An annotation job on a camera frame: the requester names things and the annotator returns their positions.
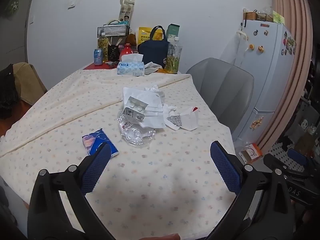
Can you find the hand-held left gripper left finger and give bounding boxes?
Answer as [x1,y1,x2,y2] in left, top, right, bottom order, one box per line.
[27,142,118,240]

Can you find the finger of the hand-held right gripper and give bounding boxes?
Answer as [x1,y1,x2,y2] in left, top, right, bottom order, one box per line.
[263,153,310,180]
[287,148,320,174]

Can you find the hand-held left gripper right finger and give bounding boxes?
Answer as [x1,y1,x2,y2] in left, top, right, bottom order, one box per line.
[205,141,297,240]

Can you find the printed paper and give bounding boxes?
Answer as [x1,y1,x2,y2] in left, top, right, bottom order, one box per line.
[165,106,200,131]

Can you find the white paper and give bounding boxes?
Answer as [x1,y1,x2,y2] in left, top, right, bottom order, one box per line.
[122,87,166,128]

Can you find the blue tissue packet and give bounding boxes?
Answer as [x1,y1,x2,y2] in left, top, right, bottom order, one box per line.
[82,128,119,157]

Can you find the orange white cardboard box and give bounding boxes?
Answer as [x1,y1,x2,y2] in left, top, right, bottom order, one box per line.
[239,144,263,162]

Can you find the cluttered storage shelf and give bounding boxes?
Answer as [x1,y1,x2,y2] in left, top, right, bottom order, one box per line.
[296,55,320,157]

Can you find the yellow orange fridge magnets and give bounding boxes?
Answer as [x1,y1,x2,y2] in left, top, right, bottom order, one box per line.
[251,117,265,130]

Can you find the crushed clear plastic bottle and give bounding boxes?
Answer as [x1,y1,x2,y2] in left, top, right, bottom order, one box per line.
[117,110,157,148]

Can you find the silver printed blister pack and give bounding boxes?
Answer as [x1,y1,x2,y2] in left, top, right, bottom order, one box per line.
[123,107,145,123]

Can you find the grey upholstered chair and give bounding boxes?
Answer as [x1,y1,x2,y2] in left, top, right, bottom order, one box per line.
[185,57,255,134]

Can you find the white pill blister pack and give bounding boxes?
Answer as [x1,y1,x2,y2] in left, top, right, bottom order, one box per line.
[124,96,149,112]

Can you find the white fridge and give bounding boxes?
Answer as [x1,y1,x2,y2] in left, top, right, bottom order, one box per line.
[231,21,297,143]

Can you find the brown jacket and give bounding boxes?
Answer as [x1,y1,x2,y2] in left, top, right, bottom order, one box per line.
[12,62,48,105]

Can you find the blue white tissue box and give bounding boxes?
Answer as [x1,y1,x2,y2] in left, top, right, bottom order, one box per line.
[116,54,145,76]

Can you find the blue soda can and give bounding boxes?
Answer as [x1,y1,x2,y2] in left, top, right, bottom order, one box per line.
[94,49,104,66]

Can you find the cluster of round fridge magnets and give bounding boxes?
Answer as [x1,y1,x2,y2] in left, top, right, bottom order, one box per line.
[281,31,297,56]

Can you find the white grey cloth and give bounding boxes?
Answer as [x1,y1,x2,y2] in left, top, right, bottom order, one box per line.
[144,62,163,75]

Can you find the black cloth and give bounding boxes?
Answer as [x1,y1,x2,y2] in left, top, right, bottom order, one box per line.
[0,64,21,119]

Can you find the black pen holder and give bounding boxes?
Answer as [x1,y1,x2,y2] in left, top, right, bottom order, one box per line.
[108,44,119,61]

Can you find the white tote bag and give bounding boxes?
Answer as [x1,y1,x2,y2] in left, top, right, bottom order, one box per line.
[235,29,250,67]

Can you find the clear bottle green label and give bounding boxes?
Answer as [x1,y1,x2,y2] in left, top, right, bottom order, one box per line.
[165,36,183,74]

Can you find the yellow oil bottle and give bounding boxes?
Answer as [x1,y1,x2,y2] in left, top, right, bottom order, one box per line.
[98,36,110,63]

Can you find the pink curtain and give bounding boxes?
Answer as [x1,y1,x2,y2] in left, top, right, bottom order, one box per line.
[257,0,313,153]

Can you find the navy lunch bag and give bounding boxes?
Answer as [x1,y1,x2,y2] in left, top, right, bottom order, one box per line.
[137,25,170,69]

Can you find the yellow snack packet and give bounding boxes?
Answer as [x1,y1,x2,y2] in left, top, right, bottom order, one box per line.
[138,27,153,43]

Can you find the green box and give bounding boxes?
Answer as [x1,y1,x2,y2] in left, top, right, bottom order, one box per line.
[167,24,181,43]

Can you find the white printed paper bag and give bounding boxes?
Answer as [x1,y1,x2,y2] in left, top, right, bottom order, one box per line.
[119,0,136,25]

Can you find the black wire basket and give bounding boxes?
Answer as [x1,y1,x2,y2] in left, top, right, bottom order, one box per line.
[97,24,130,39]

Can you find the wire basket on fridge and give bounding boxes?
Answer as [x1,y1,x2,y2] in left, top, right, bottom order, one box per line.
[242,9,273,23]

